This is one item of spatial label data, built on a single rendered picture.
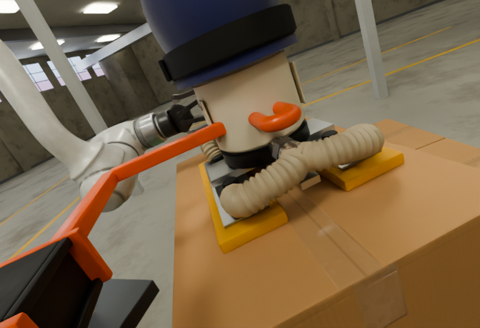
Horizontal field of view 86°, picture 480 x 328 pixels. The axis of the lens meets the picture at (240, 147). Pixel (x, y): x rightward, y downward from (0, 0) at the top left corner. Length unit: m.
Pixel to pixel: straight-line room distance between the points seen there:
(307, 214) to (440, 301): 0.16
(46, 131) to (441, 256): 0.66
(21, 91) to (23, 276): 0.51
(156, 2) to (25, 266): 0.32
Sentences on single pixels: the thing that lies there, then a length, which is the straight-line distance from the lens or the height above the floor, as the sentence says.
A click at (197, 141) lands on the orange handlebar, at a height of 1.07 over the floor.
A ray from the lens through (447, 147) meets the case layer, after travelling 1.31.
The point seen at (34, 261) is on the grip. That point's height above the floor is 1.10.
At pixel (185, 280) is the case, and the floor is 0.94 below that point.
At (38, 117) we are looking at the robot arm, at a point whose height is 1.20.
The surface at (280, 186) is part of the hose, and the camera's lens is 0.31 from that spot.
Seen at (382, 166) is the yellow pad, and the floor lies 0.96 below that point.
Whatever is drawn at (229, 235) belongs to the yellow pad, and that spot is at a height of 0.96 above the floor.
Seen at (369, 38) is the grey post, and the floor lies 0.77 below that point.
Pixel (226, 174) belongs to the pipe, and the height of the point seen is 0.99.
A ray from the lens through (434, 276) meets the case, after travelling 0.35.
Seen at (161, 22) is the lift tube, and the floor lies 1.24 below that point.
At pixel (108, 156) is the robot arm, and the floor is 1.08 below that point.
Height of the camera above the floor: 1.17
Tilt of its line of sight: 19 degrees down
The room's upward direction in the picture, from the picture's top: 22 degrees counter-clockwise
